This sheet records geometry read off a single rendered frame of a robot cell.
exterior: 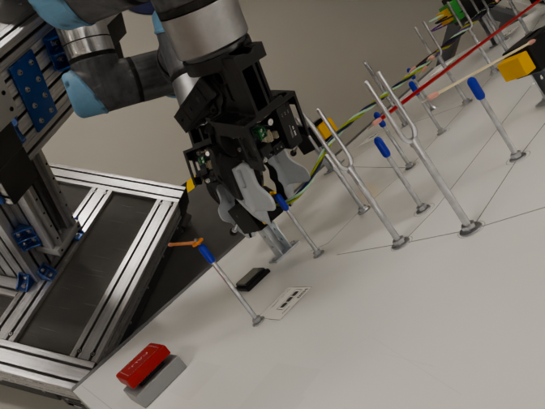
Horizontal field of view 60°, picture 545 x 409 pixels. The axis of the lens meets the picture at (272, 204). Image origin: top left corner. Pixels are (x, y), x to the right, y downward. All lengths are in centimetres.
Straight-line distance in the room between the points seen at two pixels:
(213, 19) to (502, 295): 32
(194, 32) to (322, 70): 260
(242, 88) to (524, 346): 31
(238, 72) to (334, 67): 263
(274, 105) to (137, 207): 149
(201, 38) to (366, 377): 31
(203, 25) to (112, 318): 130
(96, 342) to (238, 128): 122
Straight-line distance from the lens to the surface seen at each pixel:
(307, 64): 308
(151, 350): 53
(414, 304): 34
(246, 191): 53
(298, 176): 55
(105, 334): 160
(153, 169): 238
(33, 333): 172
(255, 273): 61
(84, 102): 80
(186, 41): 45
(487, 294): 31
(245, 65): 44
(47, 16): 54
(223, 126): 48
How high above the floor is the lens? 158
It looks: 48 degrees down
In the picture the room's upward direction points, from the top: straight up
